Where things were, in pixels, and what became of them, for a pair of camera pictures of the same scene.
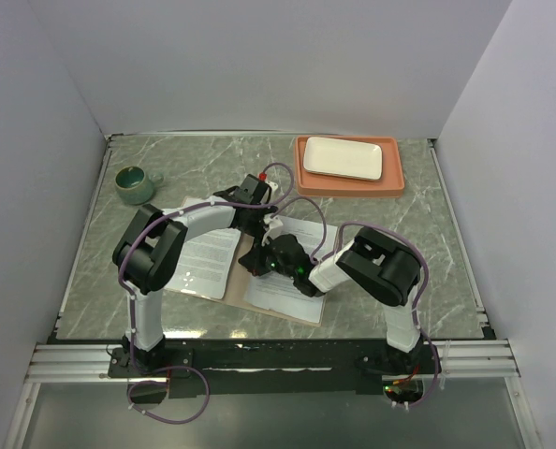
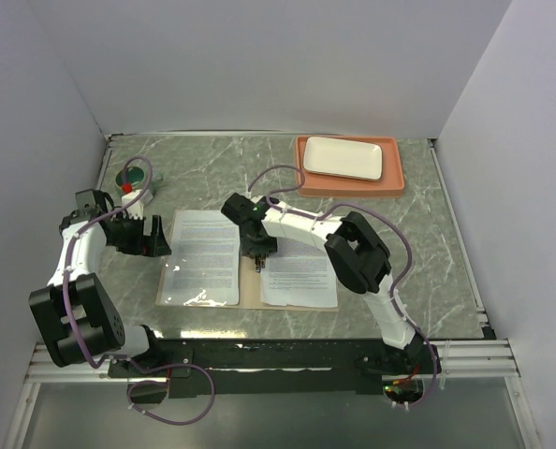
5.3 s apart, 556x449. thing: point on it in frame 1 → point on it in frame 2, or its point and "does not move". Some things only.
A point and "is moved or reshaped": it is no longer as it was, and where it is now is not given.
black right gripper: (255, 262) → (247, 248)
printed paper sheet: (205, 262) is moved or reshaped
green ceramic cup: (134, 186) does not move
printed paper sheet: (278, 292) is moved or reshaped
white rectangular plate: (345, 158) does not move
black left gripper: (257, 230) → (151, 246)
